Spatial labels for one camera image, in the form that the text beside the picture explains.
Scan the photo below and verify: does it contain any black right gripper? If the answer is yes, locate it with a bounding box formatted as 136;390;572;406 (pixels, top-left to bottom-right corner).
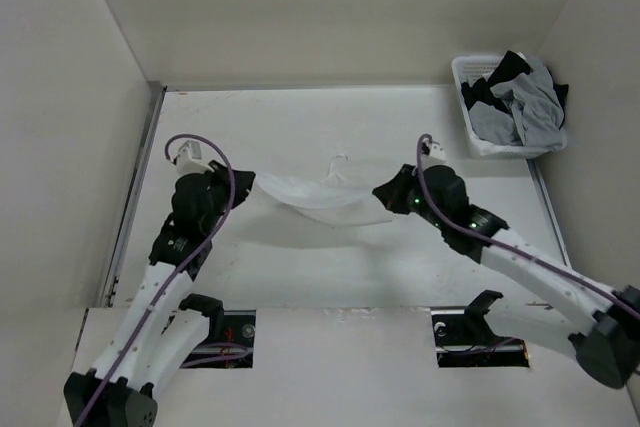
373;163;448;230

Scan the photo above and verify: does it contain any white tank top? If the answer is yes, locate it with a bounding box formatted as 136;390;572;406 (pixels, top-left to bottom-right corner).
254;154;394;227

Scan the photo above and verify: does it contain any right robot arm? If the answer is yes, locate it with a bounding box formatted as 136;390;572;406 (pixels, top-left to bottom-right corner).
373;164;639;389

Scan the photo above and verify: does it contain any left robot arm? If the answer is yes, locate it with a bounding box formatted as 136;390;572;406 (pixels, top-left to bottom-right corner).
63;161;256;426

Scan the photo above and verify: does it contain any grey folded tank top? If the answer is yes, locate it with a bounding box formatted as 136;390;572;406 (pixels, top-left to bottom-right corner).
469;102;522;146

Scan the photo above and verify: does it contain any black tank top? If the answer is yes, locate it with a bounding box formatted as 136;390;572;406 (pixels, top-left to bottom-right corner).
460;51;569;127

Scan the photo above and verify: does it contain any white plastic laundry basket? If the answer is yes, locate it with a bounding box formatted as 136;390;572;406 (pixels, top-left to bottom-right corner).
451;51;569;159

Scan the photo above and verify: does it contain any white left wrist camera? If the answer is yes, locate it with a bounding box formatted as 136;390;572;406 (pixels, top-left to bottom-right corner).
170;140;212;177

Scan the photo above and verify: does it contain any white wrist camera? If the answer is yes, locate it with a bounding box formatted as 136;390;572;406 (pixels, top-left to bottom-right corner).
420;140;447;168
170;140;212;177

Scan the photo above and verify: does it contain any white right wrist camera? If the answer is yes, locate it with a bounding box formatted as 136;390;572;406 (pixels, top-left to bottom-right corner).
420;140;447;168

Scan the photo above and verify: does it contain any metal table edge rail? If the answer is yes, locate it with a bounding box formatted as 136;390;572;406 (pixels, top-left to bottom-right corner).
95;81;166;307

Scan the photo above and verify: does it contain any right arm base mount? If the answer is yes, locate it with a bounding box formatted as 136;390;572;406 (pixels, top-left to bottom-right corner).
431;290;530;368

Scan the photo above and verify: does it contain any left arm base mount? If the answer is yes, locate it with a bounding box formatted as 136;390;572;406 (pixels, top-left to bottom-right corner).
179;294;257;369

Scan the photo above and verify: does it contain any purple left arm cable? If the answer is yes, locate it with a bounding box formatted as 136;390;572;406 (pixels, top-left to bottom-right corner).
75;134;251;427

